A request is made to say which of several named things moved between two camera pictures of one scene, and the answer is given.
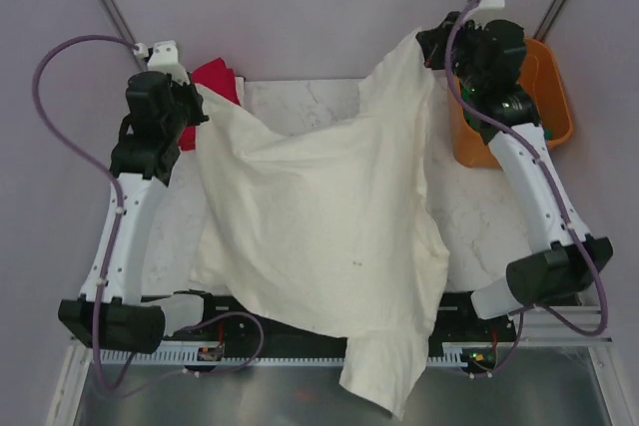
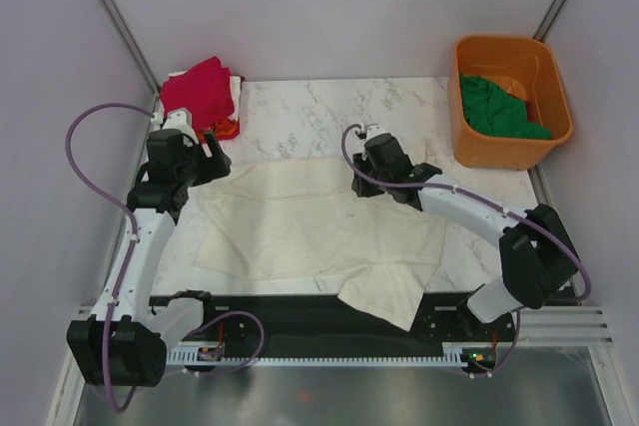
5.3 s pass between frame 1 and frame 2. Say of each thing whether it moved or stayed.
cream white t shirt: moved
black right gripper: moved
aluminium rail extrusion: stayed
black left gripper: moved
